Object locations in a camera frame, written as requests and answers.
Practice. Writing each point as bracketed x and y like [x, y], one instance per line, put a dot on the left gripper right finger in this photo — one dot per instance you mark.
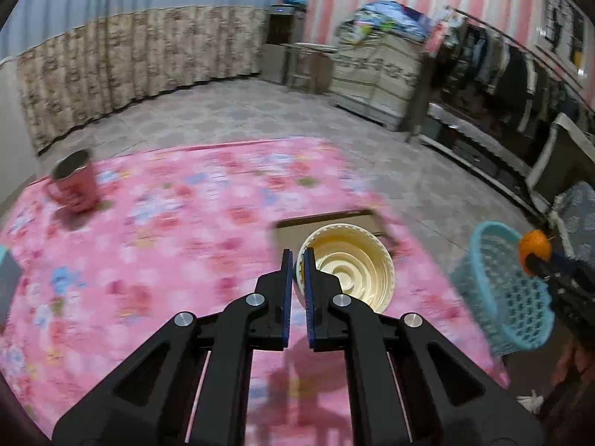
[407, 383]

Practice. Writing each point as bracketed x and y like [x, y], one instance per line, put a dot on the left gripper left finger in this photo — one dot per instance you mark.
[188, 384]

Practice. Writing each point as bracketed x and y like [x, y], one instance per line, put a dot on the cream plastic lid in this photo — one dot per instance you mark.
[359, 260]

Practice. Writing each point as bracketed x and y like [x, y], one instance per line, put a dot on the small orange fruit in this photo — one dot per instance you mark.
[536, 243]

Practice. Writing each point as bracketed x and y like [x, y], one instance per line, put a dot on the blue patterned sofa cover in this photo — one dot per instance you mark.
[573, 215]

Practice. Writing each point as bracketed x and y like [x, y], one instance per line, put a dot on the teal plastic basket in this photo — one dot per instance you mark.
[511, 308]

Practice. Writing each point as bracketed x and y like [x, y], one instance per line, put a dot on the low tv stand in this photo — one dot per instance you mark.
[481, 155]

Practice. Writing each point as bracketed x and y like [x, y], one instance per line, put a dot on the pink floral tablecloth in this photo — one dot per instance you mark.
[184, 229]

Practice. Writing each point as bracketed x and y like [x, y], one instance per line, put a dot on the brown phone case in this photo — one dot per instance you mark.
[291, 233]

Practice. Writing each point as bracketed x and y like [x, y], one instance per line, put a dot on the clothes rack with garments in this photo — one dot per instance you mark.
[498, 83]

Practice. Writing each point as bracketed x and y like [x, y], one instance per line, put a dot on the pink mug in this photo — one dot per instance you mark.
[72, 182]

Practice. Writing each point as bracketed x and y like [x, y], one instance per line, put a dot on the cloth covered chest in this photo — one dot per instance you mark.
[375, 79]

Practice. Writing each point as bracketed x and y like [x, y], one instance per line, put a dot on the white cabinet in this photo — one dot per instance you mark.
[19, 163]

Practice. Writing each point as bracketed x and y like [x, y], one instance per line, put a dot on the pile of bedding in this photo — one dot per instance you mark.
[384, 17]

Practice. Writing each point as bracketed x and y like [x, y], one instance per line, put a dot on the small wooden stool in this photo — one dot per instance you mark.
[310, 67]

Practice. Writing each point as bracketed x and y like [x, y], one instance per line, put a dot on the blue floral curtain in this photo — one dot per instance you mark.
[77, 61]

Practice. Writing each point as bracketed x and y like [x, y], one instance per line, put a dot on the water dispenser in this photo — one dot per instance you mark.
[284, 25]

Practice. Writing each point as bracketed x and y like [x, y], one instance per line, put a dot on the framed wall picture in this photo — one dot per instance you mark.
[562, 35]

